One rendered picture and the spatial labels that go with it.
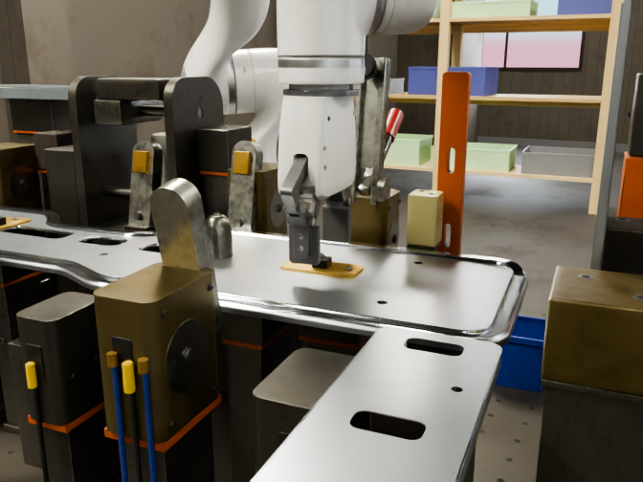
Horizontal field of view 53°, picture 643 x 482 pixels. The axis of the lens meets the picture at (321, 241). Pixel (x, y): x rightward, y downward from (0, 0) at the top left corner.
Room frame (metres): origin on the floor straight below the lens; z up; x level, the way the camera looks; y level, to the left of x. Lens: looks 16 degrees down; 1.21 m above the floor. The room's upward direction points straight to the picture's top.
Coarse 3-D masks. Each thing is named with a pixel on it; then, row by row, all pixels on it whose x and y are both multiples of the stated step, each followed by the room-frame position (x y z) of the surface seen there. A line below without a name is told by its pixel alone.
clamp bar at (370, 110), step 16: (368, 64) 0.76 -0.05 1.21; (384, 64) 0.78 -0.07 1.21; (368, 80) 0.80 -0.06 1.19; (384, 80) 0.78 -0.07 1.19; (368, 96) 0.80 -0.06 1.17; (384, 96) 0.78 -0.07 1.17; (368, 112) 0.79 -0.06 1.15; (384, 112) 0.78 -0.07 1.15; (368, 128) 0.79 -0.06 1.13; (384, 128) 0.78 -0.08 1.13; (368, 144) 0.79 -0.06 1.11; (384, 144) 0.79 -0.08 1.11; (368, 160) 0.78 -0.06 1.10; (384, 160) 0.79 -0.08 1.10; (352, 192) 0.77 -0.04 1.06
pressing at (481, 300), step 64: (0, 256) 0.71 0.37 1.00; (64, 256) 0.69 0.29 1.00; (128, 256) 0.69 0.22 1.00; (256, 256) 0.69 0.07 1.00; (384, 256) 0.69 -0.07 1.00; (448, 256) 0.69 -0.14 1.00; (320, 320) 0.52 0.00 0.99; (384, 320) 0.51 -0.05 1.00; (448, 320) 0.51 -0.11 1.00; (512, 320) 0.52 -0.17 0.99
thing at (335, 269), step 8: (328, 256) 0.65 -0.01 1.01; (288, 264) 0.66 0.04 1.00; (296, 264) 0.66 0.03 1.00; (304, 264) 0.66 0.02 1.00; (320, 264) 0.64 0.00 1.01; (328, 264) 0.65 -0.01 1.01; (336, 264) 0.66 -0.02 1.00; (344, 264) 0.66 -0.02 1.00; (352, 264) 0.66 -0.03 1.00; (304, 272) 0.64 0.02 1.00; (312, 272) 0.63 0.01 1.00; (320, 272) 0.63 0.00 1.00; (328, 272) 0.63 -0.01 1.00; (336, 272) 0.63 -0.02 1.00; (344, 272) 0.63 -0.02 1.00; (352, 272) 0.63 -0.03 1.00; (360, 272) 0.64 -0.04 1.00
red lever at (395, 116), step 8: (392, 112) 0.88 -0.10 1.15; (400, 112) 0.88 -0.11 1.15; (392, 120) 0.86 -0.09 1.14; (400, 120) 0.87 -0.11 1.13; (392, 128) 0.85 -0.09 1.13; (392, 136) 0.85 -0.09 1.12; (368, 168) 0.80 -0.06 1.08; (368, 176) 0.78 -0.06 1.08; (360, 184) 0.78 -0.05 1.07; (368, 184) 0.77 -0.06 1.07; (360, 192) 0.78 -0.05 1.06; (368, 192) 0.77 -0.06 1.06
